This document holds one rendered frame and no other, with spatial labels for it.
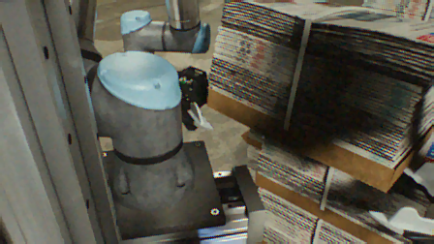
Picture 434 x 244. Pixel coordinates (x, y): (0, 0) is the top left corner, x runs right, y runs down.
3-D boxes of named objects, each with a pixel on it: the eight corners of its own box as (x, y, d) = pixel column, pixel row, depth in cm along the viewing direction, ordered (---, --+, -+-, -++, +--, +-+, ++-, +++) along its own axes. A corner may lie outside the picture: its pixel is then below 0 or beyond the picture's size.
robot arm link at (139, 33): (168, 10, 88) (170, 51, 94) (124, 8, 89) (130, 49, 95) (159, 18, 82) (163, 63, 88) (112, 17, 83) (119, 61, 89)
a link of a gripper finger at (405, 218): (373, 194, 54) (441, 200, 51) (367, 215, 58) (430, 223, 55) (374, 211, 52) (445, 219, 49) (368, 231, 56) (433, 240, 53)
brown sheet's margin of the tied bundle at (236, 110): (205, 106, 75) (207, 87, 73) (278, 81, 95) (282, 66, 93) (267, 137, 66) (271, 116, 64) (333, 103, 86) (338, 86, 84)
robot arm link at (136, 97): (174, 162, 53) (168, 80, 46) (90, 154, 55) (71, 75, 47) (190, 119, 63) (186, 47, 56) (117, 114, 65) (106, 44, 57)
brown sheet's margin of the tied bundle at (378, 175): (295, 151, 62) (301, 129, 61) (358, 111, 83) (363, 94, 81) (387, 194, 53) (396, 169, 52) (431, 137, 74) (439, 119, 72)
